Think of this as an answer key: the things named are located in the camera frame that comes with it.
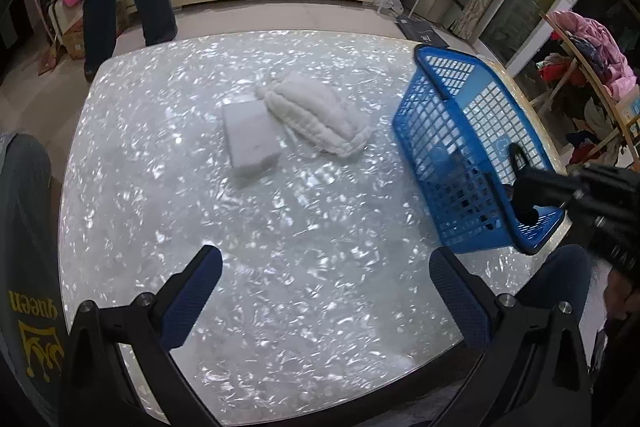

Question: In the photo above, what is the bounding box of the pile of pink clothes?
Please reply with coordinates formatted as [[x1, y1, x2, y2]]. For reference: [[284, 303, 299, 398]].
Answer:
[[549, 11, 637, 102]]

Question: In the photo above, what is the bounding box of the white foam block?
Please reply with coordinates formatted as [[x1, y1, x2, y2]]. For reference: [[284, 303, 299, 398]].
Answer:
[[222, 100, 281, 178]]

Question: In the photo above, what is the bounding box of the white quilted cloth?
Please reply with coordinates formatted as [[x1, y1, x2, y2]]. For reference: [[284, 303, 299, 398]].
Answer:
[[256, 72, 373, 158]]

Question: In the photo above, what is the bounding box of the cardboard box on floor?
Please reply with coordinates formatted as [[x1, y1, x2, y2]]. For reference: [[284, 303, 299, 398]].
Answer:
[[63, 17, 86, 60]]

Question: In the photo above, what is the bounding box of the operator right hand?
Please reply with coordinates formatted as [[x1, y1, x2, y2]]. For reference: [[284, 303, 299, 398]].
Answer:
[[603, 269, 640, 320]]

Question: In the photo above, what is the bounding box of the wooden curved rack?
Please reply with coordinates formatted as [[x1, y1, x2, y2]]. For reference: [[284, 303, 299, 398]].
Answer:
[[536, 13, 639, 171]]

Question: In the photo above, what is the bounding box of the dark bag on floor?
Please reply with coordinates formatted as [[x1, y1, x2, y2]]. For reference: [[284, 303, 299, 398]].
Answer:
[[396, 15, 449, 49]]

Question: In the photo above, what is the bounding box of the blue plastic basket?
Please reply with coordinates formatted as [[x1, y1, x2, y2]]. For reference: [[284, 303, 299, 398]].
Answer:
[[393, 44, 564, 255]]

